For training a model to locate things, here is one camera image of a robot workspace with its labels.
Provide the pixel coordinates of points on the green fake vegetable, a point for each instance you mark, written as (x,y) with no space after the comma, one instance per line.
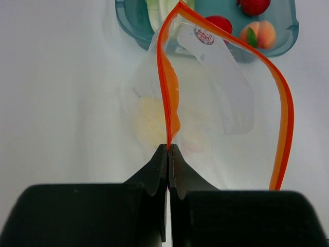
(158,10)

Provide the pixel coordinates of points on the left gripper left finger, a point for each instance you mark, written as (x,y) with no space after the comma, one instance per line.
(132,213)

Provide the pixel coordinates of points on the clear zip top bag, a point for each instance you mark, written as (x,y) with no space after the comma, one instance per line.
(223,103)

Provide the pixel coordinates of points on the teal plastic bin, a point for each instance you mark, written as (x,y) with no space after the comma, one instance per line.
(133,18)

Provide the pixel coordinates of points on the red fake pepper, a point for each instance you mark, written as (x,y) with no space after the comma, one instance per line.
(253,7)

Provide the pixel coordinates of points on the fake strawberry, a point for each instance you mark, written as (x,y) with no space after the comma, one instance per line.
(221,22)

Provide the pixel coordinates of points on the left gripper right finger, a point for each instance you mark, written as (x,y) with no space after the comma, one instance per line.
(202,215)

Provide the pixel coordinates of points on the fake peach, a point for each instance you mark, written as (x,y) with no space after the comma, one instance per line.
(260,35)

